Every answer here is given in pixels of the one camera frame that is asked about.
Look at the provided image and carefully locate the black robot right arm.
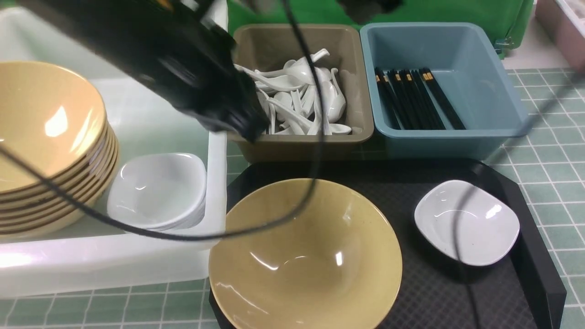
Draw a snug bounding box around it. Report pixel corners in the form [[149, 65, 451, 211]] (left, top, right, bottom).
[[336, 0, 403, 24]]

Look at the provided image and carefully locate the long white spoon top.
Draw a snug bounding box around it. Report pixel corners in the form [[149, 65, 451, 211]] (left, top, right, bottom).
[[234, 64, 306, 92]]

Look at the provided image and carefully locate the black chopstick in bin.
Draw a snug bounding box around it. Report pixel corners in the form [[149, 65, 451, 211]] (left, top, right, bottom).
[[374, 67, 403, 130], [420, 68, 466, 130]]

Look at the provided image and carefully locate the pink bin at corner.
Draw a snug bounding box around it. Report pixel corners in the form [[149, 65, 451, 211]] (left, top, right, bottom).
[[535, 0, 585, 73]]

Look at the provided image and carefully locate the tan bowl stack lower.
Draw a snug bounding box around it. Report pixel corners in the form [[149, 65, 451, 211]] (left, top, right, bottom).
[[0, 120, 121, 241]]

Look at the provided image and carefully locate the black chopstick gold band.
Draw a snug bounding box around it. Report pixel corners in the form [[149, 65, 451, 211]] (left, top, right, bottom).
[[400, 69, 433, 130], [410, 69, 445, 130]]

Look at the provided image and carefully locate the black chopstick rightmost in bin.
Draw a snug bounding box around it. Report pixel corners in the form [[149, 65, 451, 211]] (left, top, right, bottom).
[[420, 68, 466, 130]]

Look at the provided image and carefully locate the black chopsticks middle bundle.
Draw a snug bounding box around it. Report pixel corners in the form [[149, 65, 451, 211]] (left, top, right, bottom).
[[387, 69, 422, 130]]

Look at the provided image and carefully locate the top tan stacked bowl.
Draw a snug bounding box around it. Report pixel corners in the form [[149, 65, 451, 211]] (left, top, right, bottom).
[[0, 62, 106, 177]]

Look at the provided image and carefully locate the white ceramic soup spoon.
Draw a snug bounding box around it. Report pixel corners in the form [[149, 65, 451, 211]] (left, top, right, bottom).
[[320, 80, 346, 123]]

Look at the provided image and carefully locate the top white stacked dish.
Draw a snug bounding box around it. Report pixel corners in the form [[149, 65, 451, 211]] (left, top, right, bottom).
[[107, 153, 207, 223]]

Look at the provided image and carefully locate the large white plastic tub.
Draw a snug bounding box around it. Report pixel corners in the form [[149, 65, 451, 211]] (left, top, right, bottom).
[[0, 7, 227, 298]]

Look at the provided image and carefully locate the white dish stack lower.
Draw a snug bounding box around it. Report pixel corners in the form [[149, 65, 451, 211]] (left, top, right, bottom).
[[110, 202, 206, 231]]

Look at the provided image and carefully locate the small white square dish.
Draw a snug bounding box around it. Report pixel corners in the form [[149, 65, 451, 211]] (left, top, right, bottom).
[[414, 180, 520, 266]]

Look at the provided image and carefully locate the black plastic serving tray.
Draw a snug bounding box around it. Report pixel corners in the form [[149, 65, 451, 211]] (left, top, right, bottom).
[[210, 159, 567, 329]]

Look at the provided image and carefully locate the black chopstick leftmost in bin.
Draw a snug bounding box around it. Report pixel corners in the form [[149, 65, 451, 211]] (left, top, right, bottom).
[[374, 67, 403, 130]]

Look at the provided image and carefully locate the white spoon front flat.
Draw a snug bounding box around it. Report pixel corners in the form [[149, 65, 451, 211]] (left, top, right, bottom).
[[328, 123, 352, 135]]

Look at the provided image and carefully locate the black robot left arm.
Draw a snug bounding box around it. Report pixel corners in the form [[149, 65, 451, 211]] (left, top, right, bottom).
[[17, 0, 269, 142]]

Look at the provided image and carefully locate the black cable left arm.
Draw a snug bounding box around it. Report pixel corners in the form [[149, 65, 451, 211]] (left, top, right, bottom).
[[0, 0, 326, 242]]

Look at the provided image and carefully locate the tan noodle bowl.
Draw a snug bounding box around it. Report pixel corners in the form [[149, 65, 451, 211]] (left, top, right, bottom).
[[209, 180, 403, 329]]

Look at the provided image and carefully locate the olive brown spoon bin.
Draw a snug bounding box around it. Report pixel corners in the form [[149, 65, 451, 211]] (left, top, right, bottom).
[[228, 24, 374, 163]]

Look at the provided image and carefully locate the blue chopstick bin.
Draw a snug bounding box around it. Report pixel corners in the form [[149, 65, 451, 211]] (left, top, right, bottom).
[[360, 21, 528, 160]]

